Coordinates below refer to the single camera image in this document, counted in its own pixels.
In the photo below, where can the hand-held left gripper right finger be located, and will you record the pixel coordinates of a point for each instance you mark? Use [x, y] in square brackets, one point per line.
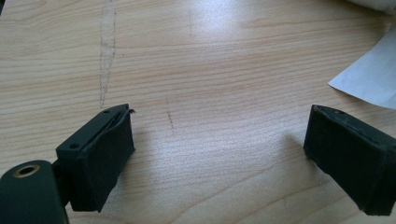
[351, 155]

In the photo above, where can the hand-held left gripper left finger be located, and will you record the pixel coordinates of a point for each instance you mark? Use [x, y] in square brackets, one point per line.
[102, 155]

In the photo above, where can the black and white panda plush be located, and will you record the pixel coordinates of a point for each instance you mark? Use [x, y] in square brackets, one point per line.
[373, 71]

